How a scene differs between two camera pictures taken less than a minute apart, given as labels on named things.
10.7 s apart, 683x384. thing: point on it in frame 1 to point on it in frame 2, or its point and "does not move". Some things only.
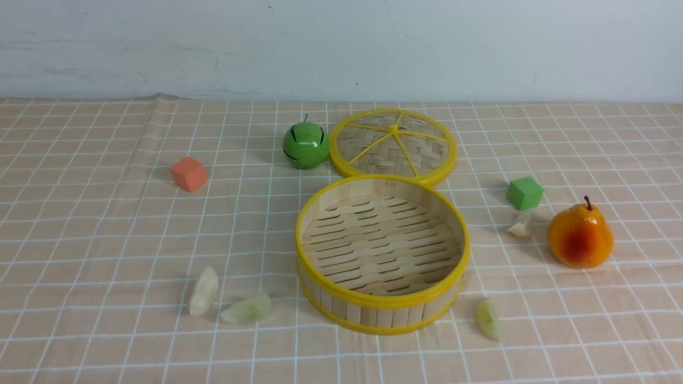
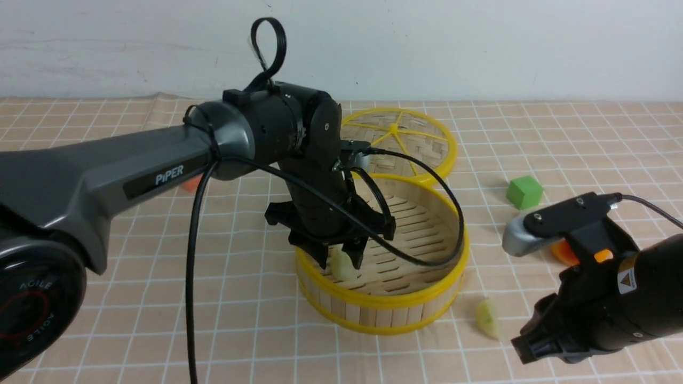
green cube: x=524 y=193 does not move
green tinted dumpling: x=485 y=319 does not move
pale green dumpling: x=249 y=311 to x=339 y=265
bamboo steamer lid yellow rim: x=393 y=142 does not move
